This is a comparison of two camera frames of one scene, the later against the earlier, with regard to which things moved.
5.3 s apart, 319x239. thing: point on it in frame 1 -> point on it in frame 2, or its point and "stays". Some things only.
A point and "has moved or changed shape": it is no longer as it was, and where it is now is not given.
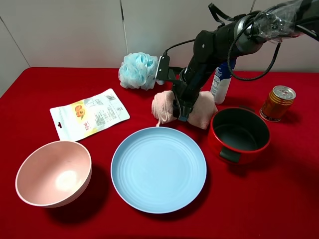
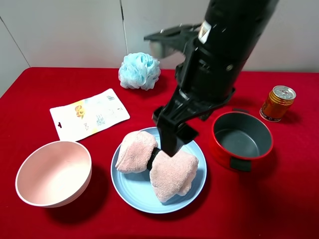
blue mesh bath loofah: [138, 70] stays
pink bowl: [54, 174] stays
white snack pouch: [77, 120] stays
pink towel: [164, 109] has moved or changed shape
